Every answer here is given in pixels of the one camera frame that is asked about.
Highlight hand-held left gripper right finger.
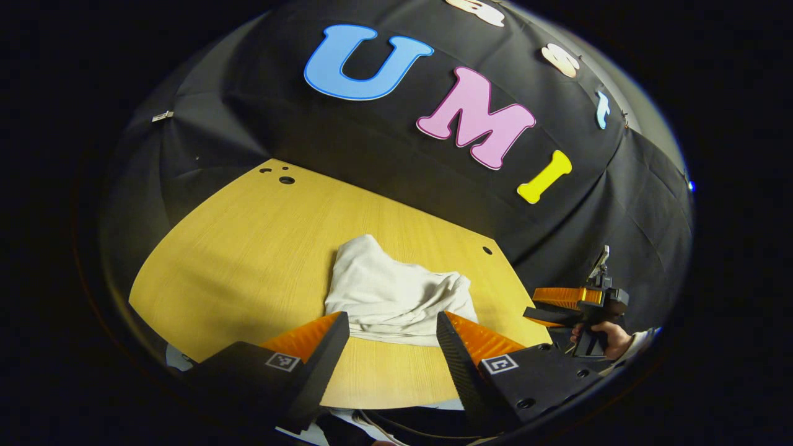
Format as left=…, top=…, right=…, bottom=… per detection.
left=436, top=311, right=613, bottom=435

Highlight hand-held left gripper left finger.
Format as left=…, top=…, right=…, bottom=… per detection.
left=186, top=312, right=351, bottom=435

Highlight white jeans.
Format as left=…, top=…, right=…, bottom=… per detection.
left=323, top=234, right=480, bottom=347

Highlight person's dark clothing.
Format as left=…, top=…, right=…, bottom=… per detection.
left=315, top=405, right=499, bottom=445

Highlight black backdrop cloth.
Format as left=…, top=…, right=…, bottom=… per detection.
left=99, top=0, right=694, bottom=351

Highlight white cord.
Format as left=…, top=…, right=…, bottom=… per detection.
left=351, top=409, right=411, bottom=446

